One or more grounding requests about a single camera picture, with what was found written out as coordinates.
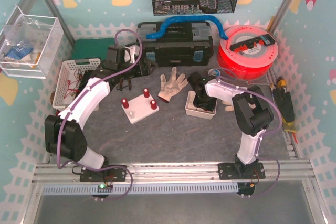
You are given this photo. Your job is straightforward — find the white knit glove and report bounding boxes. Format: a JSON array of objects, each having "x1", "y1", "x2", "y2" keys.
[
  {"x1": 157, "y1": 67, "x2": 188, "y2": 103},
  {"x1": 222, "y1": 101, "x2": 234, "y2": 112}
]

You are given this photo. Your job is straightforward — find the large red spring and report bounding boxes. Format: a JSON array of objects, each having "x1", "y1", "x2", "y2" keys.
[
  {"x1": 150, "y1": 100, "x2": 157, "y2": 110},
  {"x1": 143, "y1": 88, "x2": 150, "y2": 98},
  {"x1": 121, "y1": 99, "x2": 129, "y2": 109}
]

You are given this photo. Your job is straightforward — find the white peg board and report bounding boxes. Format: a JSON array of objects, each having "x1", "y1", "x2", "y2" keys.
[{"x1": 121, "y1": 94, "x2": 160, "y2": 124}]

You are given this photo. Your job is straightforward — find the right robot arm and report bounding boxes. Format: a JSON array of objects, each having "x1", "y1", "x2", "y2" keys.
[{"x1": 187, "y1": 72, "x2": 274, "y2": 180}]

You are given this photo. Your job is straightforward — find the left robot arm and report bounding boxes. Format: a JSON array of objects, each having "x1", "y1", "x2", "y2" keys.
[{"x1": 45, "y1": 44, "x2": 143, "y2": 172}]

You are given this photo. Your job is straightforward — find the white spring tray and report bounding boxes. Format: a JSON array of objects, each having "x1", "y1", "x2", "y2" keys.
[{"x1": 185, "y1": 91, "x2": 217, "y2": 120}]

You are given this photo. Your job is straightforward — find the orange black pliers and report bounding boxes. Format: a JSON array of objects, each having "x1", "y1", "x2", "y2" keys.
[{"x1": 117, "y1": 78, "x2": 132, "y2": 91}]

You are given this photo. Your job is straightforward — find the black battery holder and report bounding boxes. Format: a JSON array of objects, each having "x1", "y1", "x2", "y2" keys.
[{"x1": 76, "y1": 70, "x2": 92, "y2": 95}]

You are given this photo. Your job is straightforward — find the green plastic case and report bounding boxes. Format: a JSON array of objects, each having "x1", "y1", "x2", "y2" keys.
[{"x1": 71, "y1": 38, "x2": 114, "y2": 60}]

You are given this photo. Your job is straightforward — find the white perforated basket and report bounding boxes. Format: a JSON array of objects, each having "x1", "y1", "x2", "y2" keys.
[{"x1": 52, "y1": 58, "x2": 101, "y2": 111}]

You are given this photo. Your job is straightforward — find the black tool box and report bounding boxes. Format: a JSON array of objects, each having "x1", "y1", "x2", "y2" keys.
[{"x1": 137, "y1": 22, "x2": 214, "y2": 67}]

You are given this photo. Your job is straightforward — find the red filament spool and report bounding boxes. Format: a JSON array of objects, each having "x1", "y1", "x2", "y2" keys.
[{"x1": 217, "y1": 25, "x2": 278, "y2": 80}]

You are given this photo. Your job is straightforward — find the black rubber glove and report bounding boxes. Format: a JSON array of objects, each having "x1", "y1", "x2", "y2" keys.
[{"x1": 272, "y1": 88, "x2": 295, "y2": 123}]

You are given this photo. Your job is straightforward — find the black power strip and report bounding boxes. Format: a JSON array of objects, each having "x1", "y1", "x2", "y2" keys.
[{"x1": 229, "y1": 34, "x2": 275, "y2": 52}]

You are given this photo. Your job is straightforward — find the clear acrylic box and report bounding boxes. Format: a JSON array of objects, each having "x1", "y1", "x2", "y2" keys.
[{"x1": 1, "y1": 7, "x2": 64, "y2": 79}]

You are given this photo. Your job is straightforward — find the blue white gloves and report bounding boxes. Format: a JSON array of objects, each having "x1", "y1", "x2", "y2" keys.
[{"x1": 5, "y1": 41, "x2": 34, "y2": 60}]

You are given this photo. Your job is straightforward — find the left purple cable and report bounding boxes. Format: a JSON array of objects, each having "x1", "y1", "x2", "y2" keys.
[{"x1": 56, "y1": 28, "x2": 144, "y2": 169}]

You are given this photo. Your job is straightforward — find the solder wire spool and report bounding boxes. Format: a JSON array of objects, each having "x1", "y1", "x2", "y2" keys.
[{"x1": 208, "y1": 69, "x2": 221, "y2": 77}]

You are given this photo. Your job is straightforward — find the blue corrugated hose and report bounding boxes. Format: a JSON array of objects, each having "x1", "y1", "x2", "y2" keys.
[{"x1": 145, "y1": 15, "x2": 228, "y2": 41}]

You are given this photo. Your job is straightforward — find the grey slotted cable duct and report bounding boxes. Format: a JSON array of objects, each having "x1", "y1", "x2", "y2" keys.
[{"x1": 43, "y1": 182, "x2": 239, "y2": 196}]

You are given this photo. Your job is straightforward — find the aluminium rail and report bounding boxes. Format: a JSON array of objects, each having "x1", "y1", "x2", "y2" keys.
[{"x1": 32, "y1": 159, "x2": 316, "y2": 185}]

